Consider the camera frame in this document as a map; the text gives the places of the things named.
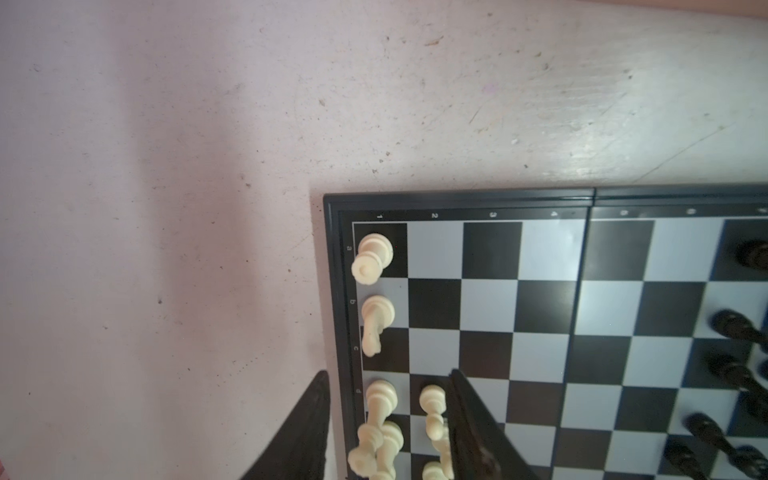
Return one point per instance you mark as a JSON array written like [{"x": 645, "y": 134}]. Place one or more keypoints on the white chess knight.
[{"x": 378, "y": 313}]

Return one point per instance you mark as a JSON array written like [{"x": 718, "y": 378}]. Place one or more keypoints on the black white chess board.
[{"x": 612, "y": 333}]

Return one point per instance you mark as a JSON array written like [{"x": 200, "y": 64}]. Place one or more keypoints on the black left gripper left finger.
[{"x": 298, "y": 449}]

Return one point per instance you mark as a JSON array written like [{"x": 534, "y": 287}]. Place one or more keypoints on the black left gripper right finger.
[{"x": 479, "y": 447}]

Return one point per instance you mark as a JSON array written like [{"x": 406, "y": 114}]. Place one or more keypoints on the white chess rook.
[{"x": 375, "y": 253}]

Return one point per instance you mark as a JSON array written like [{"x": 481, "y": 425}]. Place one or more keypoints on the white chess bishop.
[{"x": 382, "y": 399}]

